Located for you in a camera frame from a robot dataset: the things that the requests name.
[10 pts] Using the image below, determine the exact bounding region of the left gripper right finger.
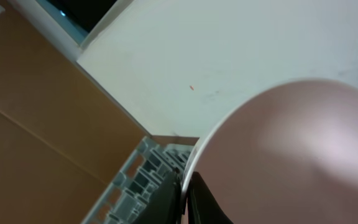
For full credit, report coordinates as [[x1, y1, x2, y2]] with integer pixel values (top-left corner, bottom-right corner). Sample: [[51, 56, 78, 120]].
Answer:
[[187, 172, 233, 224]]

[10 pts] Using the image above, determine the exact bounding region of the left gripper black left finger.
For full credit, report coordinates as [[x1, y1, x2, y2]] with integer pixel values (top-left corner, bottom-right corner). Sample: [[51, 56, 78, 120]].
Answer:
[[132, 171, 181, 224]]

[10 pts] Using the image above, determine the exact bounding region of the white bowl with food residue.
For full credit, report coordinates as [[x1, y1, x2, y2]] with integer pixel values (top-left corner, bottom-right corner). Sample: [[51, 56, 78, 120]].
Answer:
[[183, 80, 358, 223]]

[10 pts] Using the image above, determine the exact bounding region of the grey dishwasher rack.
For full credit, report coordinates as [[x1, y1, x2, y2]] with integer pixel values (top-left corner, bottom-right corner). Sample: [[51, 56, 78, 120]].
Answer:
[[82, 137, 193, 223]]

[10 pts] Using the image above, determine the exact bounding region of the dark window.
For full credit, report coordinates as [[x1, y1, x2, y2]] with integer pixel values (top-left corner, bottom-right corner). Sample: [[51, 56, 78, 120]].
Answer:
[[37, 0, 133, 49]]

